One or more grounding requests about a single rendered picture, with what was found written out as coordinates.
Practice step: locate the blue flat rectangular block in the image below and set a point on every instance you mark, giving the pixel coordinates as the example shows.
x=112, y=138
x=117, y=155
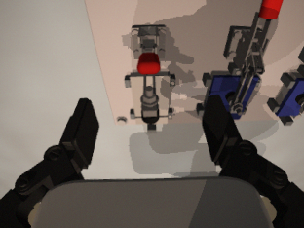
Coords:
x=286, y=98

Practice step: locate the dark blue flat block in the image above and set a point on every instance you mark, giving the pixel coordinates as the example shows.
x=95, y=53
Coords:
x=223, y=83

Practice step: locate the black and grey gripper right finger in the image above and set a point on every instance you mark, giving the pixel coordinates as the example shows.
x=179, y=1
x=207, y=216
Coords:
x=239, y=159

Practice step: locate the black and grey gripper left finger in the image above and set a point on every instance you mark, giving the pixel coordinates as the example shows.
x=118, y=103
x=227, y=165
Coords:
x=62, y=163

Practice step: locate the grey fixture plate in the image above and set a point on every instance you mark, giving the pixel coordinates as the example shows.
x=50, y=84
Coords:
x=196, y=35

